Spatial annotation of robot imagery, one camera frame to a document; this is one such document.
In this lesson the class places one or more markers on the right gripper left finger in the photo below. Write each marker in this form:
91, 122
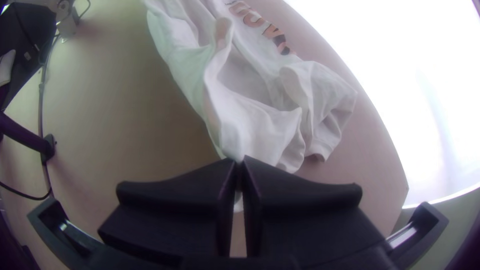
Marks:
172, 213

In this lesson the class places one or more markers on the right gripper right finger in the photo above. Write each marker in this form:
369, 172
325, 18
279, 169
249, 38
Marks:
307, 217

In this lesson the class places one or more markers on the white t-shirt with orange print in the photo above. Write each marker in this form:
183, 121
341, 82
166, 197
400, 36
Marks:
255, 112

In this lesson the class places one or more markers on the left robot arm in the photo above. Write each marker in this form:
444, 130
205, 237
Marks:
26, 30

